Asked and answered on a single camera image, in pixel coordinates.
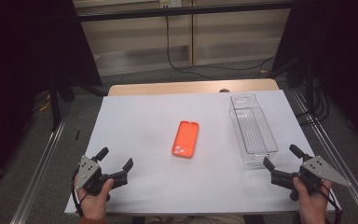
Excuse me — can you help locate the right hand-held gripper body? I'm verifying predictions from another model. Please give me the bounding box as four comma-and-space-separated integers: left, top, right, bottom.
269, 155, 352, 195

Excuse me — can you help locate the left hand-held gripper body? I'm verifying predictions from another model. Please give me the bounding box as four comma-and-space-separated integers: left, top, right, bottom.
76, 155, 129, 196

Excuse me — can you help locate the clear plastic container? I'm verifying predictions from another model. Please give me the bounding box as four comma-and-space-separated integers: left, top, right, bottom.
228, 92, 280, 166

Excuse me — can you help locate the orange phone case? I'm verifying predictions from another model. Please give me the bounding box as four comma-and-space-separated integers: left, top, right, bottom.
171, 119, 200, 160

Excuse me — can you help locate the person's left hand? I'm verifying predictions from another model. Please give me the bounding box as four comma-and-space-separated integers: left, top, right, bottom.
74, 177, 116, 220

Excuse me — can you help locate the person's right hand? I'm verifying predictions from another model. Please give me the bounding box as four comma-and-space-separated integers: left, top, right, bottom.
292, 176, 334, 224

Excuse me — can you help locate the white table sheet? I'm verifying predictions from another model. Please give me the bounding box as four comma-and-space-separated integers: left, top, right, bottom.
64, 89, 342, 217

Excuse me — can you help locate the black metal stand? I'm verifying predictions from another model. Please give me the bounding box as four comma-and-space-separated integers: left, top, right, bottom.
48, 74, 76, 133

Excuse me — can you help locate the black curtain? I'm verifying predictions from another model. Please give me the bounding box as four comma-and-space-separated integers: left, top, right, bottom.
0, 0, 104, 195
271, 0, 358, 152

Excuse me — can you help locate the black horizontal bar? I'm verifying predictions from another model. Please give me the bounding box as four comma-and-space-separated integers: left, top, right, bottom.
77, 1, 294, 22

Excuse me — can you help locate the aluminium floor rail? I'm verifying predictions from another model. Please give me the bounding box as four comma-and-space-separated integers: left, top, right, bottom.
291, 89, 358, 224
10, 110, 72, 224

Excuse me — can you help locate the right hand-held gripper cable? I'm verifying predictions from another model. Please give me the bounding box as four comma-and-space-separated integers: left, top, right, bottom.
304, 176, 344, 224

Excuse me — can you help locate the bundle of black floor cables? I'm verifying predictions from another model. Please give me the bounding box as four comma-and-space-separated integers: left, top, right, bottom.
294, 78, 331, 126

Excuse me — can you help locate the yellow cable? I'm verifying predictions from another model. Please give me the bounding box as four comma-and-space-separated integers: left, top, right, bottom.
39, 100, 52, 113

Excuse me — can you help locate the long black wall cable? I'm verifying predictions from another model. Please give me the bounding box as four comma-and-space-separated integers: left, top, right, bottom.
165, 15, 276, 80

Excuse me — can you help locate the white wall socket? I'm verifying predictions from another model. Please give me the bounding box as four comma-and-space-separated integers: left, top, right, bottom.
159, 0, 183, 9

